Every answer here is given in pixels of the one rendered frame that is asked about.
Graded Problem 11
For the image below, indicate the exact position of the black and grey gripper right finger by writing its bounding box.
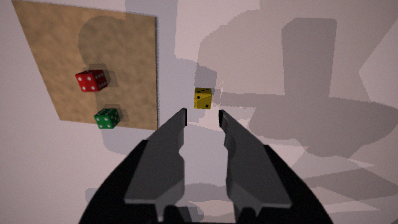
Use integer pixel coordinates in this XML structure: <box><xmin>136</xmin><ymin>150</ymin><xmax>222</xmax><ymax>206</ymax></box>
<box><xmin>218</xmin><ymin>109</ymin><xmax>334</xmax><ymax>224</ymax></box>

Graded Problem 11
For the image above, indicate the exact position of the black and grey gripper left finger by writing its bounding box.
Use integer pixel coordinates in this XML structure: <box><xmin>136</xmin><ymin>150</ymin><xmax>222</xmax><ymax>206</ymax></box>
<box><xmin>78</xmin><ymin>108</ymin><xmax>187</xmax><ymax>224</ymax></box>

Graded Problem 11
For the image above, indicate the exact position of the yellow die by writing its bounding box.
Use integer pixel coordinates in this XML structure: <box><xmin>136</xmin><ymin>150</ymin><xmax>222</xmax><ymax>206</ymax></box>
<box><xmin>194</xmin><ymin>88</ymin><xmax>212</xmax><ymax>109</ymax></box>

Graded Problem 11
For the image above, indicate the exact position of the tan mat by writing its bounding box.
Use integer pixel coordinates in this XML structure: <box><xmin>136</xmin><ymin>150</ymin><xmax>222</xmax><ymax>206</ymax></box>
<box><xmin>11</xmin><ymin>0</ymin><xmax>158</xmax><ymax>130</ymax></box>

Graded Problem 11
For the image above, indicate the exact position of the green die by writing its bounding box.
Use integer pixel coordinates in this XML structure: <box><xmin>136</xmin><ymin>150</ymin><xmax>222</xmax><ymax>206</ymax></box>
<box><xmin>94</xmin><ymin>109</ymin><xmax>120</xmax><ymax>129</ymax></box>

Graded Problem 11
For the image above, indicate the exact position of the dark red die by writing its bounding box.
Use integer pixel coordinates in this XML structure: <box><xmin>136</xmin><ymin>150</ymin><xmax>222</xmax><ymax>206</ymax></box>
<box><xmin>75</xmin><ymin>70</ymin><xmax>108</xmax><ymax>92</ymax></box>

